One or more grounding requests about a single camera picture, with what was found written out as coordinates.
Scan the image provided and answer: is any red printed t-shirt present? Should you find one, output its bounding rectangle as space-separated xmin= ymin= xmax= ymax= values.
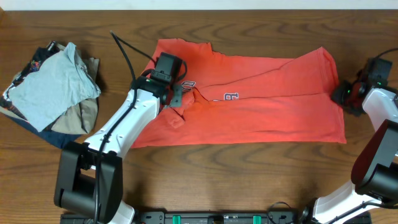
xmin=134 ymin=39 xmax=346 ymax=148

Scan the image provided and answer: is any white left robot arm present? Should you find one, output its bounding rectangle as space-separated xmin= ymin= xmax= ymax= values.
xmin=54 ymin=86 xmax=161 ymax=223

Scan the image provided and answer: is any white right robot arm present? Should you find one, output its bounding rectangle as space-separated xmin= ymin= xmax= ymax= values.
xmin=299 ymin=82 xmax=397 ymax=223

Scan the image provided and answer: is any tan folded garment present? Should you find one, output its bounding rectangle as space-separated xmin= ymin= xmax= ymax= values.
xmin=46 ymin=57 xmax=101 ymax=134

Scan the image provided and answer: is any light blue folded shirt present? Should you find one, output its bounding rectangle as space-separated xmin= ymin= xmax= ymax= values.
xmin=4 ymin=42 xmax=83 ymax=132

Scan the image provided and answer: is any black printed folded garment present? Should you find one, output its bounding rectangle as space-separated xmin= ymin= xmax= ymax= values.
xmin=1 ymin=41 xmax=60 ymax=109

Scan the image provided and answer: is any navy folded garment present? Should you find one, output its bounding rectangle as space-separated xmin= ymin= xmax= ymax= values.
xmin=6 ymin=115 xmax=81 ymax=149

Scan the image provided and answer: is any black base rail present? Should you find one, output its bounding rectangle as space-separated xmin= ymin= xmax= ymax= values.
xmin=60 ymin=211 xmax=372 ymax=224

